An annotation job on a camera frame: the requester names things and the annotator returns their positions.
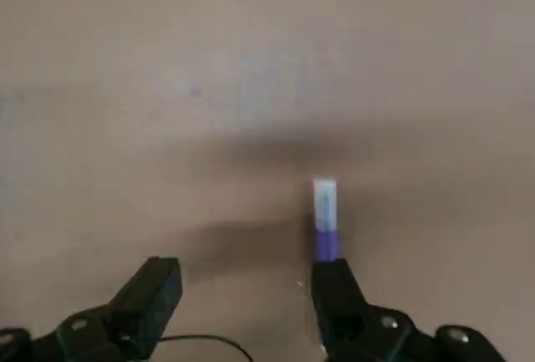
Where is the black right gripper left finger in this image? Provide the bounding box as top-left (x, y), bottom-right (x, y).
top-left (0, 256), bottom-right (183, 362)

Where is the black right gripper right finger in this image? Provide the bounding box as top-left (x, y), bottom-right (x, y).
top-left (311, 257), bottom-right (509, 362)

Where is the purple marker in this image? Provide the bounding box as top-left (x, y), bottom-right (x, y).
top-left (312, 176), bottom-right (342, 263)

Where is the thin black cable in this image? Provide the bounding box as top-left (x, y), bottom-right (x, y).
top-left (158, 334), bottom-right (252, 362)

